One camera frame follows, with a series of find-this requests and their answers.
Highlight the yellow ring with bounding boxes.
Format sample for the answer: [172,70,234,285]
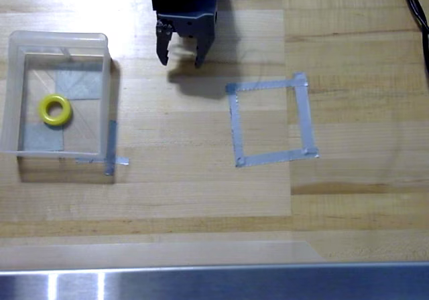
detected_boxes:
[37,93,74,127]

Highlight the clear plastic container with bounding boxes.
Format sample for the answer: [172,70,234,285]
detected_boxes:
[0,30,112,157]

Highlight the grey tape strip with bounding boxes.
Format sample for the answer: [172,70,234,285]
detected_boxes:
[235,148,320,168]
[104,119,118,176]
[292,72,318,157]
[75,155,130,166]
[225,78,308,95]
[227,85,246,167]

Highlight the grey tape patch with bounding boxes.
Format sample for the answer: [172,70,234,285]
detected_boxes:
[54,62,103,100]
[22,123,64,152]

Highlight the metal edge strip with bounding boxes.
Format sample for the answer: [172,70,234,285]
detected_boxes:
[0,262,429,300]

